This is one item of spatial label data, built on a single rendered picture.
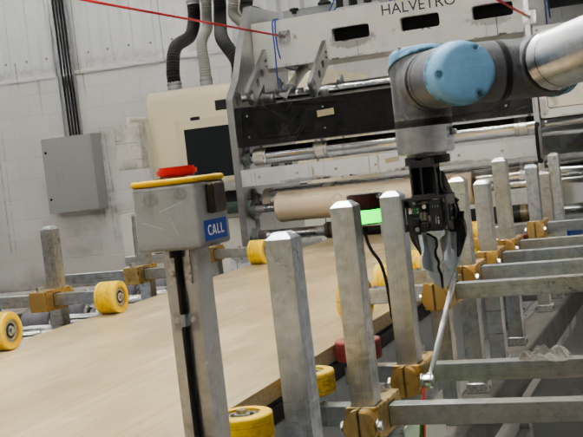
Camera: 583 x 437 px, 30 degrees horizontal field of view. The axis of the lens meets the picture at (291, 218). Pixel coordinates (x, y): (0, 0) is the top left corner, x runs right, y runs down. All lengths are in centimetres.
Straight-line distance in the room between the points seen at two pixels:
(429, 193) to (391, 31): 282
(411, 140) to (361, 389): 39
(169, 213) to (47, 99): 1107
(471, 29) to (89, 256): 809
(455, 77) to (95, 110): 1035
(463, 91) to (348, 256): 28
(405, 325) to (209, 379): 76
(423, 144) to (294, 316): 47
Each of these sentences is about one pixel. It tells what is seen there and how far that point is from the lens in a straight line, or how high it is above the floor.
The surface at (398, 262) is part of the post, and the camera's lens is 179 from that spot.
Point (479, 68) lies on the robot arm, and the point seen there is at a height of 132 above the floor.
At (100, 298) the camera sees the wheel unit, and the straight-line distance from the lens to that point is 269.
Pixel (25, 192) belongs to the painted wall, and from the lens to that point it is 1229.
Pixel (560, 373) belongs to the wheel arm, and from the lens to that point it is 181.
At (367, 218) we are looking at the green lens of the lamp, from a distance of 179.
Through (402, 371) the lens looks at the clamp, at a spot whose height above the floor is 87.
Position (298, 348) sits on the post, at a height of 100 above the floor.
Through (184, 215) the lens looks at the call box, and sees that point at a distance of 105.
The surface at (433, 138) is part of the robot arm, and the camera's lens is 168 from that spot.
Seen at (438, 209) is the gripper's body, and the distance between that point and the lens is 168.
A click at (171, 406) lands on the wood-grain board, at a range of 156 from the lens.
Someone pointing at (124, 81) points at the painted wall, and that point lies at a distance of 1167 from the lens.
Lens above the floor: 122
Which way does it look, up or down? 3 degrees down
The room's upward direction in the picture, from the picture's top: 6 degrees counter-clockwise
